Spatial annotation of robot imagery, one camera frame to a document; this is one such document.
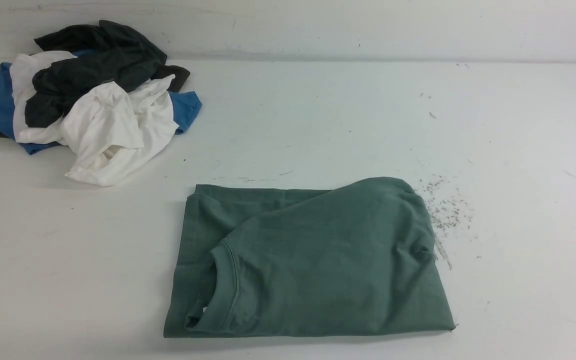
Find green long-sleeve top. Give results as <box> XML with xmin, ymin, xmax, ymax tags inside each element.
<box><xmin>163</xmin><ymin>177</ymin><xmax>456</xmax><ymax>338</ymax></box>

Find black garment under pile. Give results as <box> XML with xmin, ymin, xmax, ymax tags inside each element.
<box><xmin>0</xmin><ymin>63</ymin><xmax>201</xmax><ymax>140</ymax></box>

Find white crumpled shirt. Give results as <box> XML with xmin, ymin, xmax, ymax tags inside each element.
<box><xmin>9</xmin><ymin>51</ymin><xmax>178</xmax><ymax>187</ymax></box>

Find blue crumpled shirt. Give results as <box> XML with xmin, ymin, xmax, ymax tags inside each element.
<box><xmin>0</xmin><ymin>63</ymin><xmax>202</xmax><ymax>163</ymax></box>

